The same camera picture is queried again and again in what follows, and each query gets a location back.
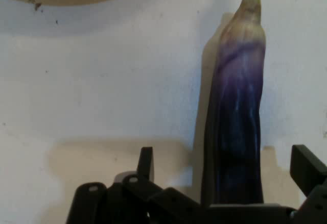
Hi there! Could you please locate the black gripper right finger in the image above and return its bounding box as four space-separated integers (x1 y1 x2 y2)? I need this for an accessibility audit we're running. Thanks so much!
290 144 327 224

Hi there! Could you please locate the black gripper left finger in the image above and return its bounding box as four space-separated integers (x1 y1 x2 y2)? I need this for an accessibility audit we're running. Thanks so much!
65 146 209 224

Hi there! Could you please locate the long purple eggplant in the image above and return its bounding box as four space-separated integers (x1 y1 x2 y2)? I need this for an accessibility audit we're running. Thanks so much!
200 0 267 206

